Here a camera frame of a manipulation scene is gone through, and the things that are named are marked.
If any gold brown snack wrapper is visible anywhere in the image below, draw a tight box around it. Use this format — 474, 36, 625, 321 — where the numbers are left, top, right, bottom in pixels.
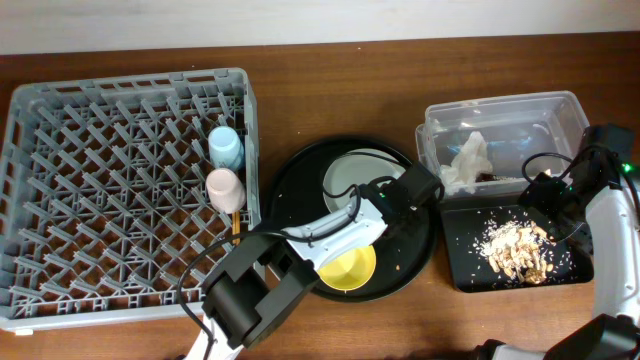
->
476, 173, 516, 183

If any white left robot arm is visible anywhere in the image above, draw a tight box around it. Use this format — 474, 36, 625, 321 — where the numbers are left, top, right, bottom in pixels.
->
178, 163, 445, 359

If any round black tray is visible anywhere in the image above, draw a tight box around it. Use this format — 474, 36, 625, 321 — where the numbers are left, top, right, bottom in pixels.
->
262, 135, 439, 303

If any wooden chopstick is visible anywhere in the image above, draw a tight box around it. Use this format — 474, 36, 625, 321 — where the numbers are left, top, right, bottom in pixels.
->
232, 211, 241, 246

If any yellow bowl with food scraps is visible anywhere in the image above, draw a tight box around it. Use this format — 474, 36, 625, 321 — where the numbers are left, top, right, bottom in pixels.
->
318, 245, 377, 292

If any light blue plastic cup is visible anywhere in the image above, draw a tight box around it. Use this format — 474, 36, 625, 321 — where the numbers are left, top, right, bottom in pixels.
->
208, 126, 245, 172

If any pile of peanut shells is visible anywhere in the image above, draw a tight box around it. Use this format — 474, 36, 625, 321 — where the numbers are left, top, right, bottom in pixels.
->
481, 221, 554, 285

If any rectangular black tray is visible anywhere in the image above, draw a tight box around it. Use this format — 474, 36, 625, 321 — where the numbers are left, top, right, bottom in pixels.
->
441, 195, 594, 293

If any pile of rice grains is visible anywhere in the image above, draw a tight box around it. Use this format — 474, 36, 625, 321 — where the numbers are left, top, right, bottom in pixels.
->
468, 214, 578, 290

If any white round plate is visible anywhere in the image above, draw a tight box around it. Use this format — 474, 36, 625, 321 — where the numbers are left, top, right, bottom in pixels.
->
323, 148, 405, 195

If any pink plastic cup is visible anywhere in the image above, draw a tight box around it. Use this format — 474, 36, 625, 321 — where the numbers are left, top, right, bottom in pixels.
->
205, 168, 246, 214

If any clear plastic storage bin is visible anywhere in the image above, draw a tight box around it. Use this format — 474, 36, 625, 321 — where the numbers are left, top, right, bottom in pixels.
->
415, 91, 589, 200

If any white tissue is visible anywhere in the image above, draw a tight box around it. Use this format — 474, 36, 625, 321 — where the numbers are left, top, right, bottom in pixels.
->
440, 131, 493, 196

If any grey dishwasher rack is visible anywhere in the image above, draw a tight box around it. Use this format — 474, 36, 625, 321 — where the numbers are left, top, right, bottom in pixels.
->
1, 68, 261, 333

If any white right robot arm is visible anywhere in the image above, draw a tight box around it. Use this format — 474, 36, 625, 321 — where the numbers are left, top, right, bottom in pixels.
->
469, 124, 639, 359

